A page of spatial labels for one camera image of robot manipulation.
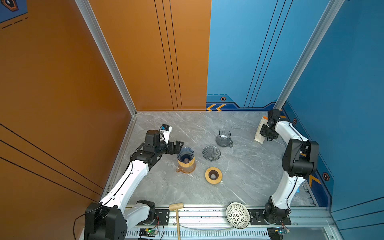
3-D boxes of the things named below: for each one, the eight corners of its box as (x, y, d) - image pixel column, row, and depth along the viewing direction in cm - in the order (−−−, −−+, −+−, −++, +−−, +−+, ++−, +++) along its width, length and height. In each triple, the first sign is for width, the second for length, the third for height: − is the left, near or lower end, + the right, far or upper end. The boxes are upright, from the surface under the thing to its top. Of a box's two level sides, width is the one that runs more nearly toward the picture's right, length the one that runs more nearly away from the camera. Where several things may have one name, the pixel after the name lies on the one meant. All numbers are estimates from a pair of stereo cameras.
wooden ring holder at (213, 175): (205, 184, 86) (205, 182, 84) (204, 168, 92) (205, 166, 90) (222, 184, 86) (223, 182, 84) (220, 168, 92) (221, 166, 90)
